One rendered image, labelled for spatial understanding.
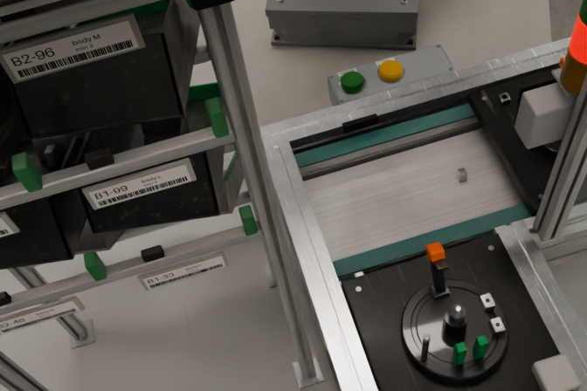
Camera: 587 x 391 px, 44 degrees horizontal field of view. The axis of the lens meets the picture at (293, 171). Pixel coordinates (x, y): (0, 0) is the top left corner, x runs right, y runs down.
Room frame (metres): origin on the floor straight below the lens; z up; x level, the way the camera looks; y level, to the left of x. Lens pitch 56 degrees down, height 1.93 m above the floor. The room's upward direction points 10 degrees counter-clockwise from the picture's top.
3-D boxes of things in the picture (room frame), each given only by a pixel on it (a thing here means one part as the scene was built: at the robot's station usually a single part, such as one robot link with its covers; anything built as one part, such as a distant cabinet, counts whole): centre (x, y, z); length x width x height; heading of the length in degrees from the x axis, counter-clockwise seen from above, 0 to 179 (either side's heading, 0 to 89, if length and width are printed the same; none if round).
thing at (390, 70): (0.82, -0.20, 0.96); 0.04 x 0.04 x 0.02
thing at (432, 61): (0.82, -0.20, 0.93); 0.21 x 0.07 x 0.06; 98
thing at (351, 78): (0.81, -0.13, 0.96); 0.04 x 0.04 x 0.02
